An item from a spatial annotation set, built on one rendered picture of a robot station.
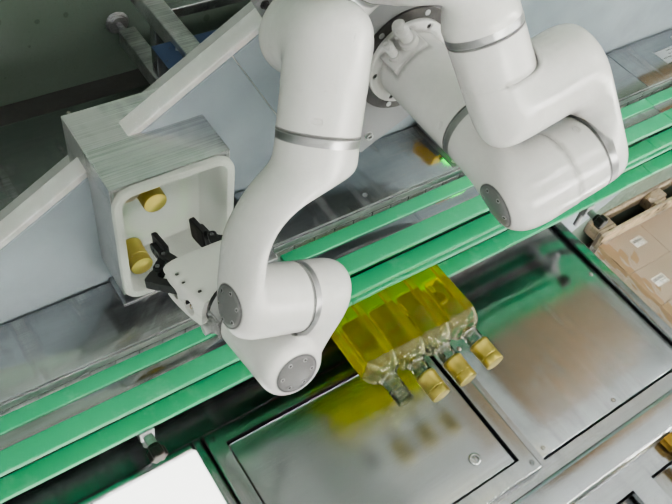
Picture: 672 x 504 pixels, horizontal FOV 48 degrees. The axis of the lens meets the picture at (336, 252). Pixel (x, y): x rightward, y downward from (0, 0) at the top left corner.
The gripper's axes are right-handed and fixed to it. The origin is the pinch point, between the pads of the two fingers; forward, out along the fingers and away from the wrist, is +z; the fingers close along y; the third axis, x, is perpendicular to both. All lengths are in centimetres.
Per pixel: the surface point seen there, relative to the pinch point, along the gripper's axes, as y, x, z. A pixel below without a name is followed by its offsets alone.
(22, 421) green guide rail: -25.5, -22.2, 3.9
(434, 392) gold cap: 29.6, -31.9, -19.2
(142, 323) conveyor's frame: -5.1, -19.0, 8.9
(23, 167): -5, -24, 73
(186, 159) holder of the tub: 4.6, 8.3, 4.8
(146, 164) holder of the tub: -0.3, 8.7, 6.2
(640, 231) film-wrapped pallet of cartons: 353, -237, 134
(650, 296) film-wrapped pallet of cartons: 320, -249, 97
